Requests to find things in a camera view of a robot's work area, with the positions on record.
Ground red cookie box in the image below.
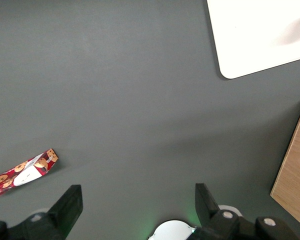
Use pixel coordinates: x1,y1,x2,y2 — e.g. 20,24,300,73
0,148,60,202

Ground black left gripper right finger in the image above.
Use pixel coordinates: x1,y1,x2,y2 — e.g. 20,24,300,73
189,183,300,240

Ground cream plastic tray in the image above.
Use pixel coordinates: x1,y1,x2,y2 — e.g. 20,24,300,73
206,0,300,80

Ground wooden two-drawer cabinet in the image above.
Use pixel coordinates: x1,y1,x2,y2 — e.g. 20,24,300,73
270,97,300,232

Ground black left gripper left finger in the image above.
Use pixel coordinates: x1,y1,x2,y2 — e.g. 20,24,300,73
0,184,84,240

